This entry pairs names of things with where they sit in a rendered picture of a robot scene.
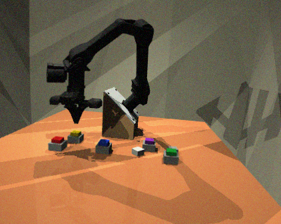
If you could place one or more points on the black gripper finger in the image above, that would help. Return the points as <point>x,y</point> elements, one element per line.
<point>80,112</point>
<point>73,112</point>

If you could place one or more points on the blue button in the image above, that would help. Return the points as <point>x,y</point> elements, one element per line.
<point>103,147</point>

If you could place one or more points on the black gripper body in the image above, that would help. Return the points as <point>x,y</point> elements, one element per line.
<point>91,103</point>

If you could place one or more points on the yellow button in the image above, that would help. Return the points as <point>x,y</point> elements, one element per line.
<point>75,137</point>

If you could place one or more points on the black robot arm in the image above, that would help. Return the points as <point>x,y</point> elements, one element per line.
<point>81,55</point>

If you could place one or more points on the red button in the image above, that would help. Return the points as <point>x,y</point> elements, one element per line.
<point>57,143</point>

